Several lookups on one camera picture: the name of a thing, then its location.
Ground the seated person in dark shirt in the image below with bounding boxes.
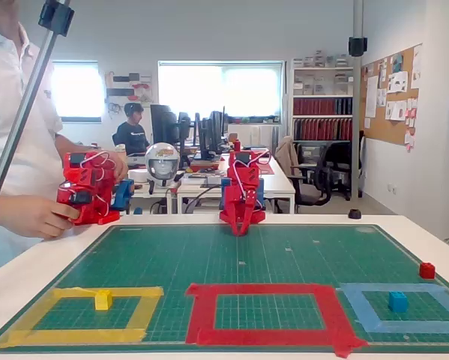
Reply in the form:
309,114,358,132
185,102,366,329
112,102,152,157

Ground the blue tape square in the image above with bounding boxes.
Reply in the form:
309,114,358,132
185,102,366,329
335,282,449,335

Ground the small bright window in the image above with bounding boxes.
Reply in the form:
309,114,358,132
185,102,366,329
48,60,106,123

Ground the green cutting mat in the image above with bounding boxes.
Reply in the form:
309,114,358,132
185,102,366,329
0,223,449,354

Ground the white servo cable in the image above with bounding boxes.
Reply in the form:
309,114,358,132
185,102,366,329
79,151,117,219
233,149,271,209

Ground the black computer monitor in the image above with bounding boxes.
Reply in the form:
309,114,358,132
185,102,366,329
150,103,181,146
198,106,228,161

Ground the cork pin board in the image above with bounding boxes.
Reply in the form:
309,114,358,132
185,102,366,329
360,43,424,150

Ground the beige jacket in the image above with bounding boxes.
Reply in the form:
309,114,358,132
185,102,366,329
274,135,304,179

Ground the black office chair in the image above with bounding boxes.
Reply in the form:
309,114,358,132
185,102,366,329
294,140,355,208

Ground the person's right hand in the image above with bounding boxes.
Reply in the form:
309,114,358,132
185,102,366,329
0,194,81,241

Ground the red tape square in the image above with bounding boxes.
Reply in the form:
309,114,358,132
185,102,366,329
184,283,370,359

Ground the red leader arm with handle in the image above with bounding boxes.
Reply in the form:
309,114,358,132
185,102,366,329
56,151,121,226

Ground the large bright window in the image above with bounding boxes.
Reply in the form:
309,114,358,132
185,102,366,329
157,60,286,123

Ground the yellow tape square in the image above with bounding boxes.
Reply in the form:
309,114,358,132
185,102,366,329
0,286,165,350

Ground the white helmet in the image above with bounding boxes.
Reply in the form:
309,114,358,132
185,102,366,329
145,142,181,188

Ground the person's left hand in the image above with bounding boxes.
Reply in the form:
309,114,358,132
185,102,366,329
96,148,130,185

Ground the wall tool board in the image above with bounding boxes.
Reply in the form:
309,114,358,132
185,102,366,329
104,70,154,113

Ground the blue toy brick cube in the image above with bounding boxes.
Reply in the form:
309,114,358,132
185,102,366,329
388,290,409,314

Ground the person in white shirt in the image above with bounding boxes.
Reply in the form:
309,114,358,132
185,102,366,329
0,0,66,278

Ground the red toy brick cube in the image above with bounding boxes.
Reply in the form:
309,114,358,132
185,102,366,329
419,261,437,281

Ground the grey metal pole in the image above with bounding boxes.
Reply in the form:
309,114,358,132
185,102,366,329
351,0,365,200
0,0,72,234

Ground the person's left forearm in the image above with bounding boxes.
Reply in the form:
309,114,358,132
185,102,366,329
54,133,102,158

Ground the black pole clamp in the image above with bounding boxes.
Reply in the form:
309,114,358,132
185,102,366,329
37,0,76,38
348,36,369,58

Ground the yellow toy brick cube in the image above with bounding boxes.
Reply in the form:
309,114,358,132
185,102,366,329
94,289,114,311

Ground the white shelving unit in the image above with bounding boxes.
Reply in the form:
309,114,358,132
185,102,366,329
289,55,355,151

